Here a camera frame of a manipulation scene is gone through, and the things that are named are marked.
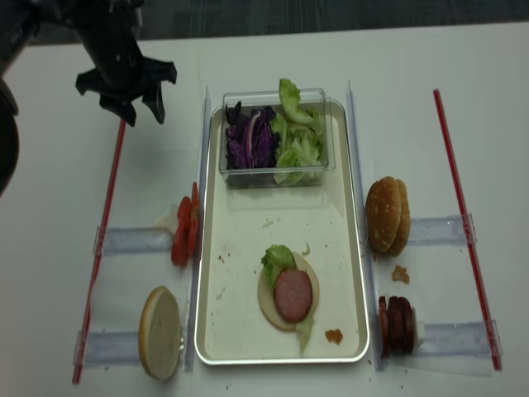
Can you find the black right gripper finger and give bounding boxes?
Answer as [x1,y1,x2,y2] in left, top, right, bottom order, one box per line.
[142,83,165,124]

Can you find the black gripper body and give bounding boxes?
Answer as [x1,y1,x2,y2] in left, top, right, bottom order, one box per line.
[74,16,177,102]

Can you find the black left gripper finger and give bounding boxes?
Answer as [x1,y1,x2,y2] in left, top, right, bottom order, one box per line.
[99,95,136,127]

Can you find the white tomato holder block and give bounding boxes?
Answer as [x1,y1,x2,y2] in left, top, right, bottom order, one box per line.
[155,206,179,236]

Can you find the green lettuce leaves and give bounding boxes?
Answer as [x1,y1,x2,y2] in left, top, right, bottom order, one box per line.
[269,79,325,186]

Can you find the tomato slices stack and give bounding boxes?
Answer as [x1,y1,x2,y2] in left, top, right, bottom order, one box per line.
[171,182,200,266]

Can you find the lettuce leaf on bun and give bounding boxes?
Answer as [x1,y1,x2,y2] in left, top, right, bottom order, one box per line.
[261,244,297,289]

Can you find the dark meat patties stack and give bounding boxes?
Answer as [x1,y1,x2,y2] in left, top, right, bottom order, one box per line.
[379,296,416,358]

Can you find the purple cabbage leaves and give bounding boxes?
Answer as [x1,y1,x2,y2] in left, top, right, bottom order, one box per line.
[224,101,280,170]

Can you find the clear plastic salad box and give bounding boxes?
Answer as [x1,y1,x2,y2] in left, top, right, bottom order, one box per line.
[218,88,335,189]

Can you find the white metal tray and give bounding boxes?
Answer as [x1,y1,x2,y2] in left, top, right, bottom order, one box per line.
[194,101,370,366]

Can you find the bun half on left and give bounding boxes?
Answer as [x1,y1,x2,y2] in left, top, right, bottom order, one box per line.
[138,286,182,380]

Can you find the bun base on tray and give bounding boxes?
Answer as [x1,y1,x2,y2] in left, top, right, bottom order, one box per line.
[257,252,320,333]

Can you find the ham slice on bun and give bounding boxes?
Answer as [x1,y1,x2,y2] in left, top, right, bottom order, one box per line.
[274,270,312,323]

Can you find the sesame burger buns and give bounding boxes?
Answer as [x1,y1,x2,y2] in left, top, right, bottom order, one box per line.
[365,176,411,257]

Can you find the orange crumb on tray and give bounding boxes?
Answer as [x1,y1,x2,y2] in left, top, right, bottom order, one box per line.
[325,328,343,345]

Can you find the crumb piece on table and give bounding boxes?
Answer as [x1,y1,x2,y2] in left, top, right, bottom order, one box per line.
[392,265,410,285]

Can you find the white patty holder block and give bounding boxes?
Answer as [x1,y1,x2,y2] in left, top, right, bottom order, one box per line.
[412,320,426,352]

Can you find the left red straw rail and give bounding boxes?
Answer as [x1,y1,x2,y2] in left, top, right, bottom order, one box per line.
[72,120,126,385]

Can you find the red straw rail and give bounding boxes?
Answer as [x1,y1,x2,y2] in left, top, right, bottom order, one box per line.
[432,88,503,371]
[72,120,126,385]

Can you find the clear rail left upper crossbar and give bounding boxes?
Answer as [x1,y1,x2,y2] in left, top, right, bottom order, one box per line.
[93,227,173,256]

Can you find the clear rail crossbar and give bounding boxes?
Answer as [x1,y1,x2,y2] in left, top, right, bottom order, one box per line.
[415,320,503,357]
[73,332,140,367]
[407,214,477,246]
[93,227,173,256]

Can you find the clear rail left long strip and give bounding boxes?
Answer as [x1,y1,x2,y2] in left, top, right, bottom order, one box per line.
[184,87,211,372]

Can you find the clear rail long strip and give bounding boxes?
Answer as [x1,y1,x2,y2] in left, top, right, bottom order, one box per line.
[346,80,387,373]
[184,87,211,372]

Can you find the clear rail left lower crossbar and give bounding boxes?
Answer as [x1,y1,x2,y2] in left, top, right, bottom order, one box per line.
[73,332,140,367]

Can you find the clear rail right long strip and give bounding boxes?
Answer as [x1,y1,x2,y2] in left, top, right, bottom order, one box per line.
[346,80,387,373]

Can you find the clear rail right upper crossbar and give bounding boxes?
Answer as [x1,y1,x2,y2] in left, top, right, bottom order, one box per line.
[407,214,477,246]

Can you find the clear rail right lower crossbar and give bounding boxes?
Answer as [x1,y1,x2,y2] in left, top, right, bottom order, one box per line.
[415,320,503,357]

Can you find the right red straw rail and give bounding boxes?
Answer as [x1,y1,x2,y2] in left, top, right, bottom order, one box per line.
[432,88,503,371]

